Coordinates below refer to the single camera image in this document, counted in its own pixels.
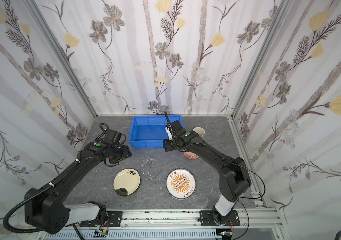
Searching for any aluminium corner frame post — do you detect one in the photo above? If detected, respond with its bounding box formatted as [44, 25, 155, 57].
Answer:
[231, 0, 293, 119]
[23, 0, 98, 118]

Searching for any aluminium corner frame post right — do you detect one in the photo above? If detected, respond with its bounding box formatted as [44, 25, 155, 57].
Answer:
[231, 0, 293, 119]

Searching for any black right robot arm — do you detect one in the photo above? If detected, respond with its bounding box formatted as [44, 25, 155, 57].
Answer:
[163, 121, 252, 224]

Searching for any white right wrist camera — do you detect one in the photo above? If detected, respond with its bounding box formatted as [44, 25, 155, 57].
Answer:
[165, 127, 173, 140]

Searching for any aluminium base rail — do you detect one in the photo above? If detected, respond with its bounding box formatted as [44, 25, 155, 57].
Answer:
[35, 209, 288, 240]

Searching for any cream yellow plate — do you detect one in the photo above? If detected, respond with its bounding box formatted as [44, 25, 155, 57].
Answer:
[113, 169, 141, 197]

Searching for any light blue ceramic mug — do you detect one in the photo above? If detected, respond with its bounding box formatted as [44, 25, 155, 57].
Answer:
[193, 127, 206, 138]

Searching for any aluminium corner frame post left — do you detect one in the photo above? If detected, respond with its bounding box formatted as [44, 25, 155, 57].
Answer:
[23, 0, 98, 118]

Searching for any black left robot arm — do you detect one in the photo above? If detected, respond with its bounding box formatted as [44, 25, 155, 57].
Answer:
[24, 140, 132, 234]

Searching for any blue plastic bin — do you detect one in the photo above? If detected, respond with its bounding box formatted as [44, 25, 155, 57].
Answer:
[128, 115, 168, 149]

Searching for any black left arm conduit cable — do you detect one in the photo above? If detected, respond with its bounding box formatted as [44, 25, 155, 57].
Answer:
[3, 158, 81, 234]

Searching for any clear glass plate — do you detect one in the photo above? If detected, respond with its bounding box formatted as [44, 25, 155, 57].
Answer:
[141, 157, 161, 180]

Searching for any red patterned small bowl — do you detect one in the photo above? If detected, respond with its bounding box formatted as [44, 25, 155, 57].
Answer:
[184, 152, 199, 160]

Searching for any white plate orange sun pattern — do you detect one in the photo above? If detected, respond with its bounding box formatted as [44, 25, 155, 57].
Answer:
[165, 169, 196, 200]

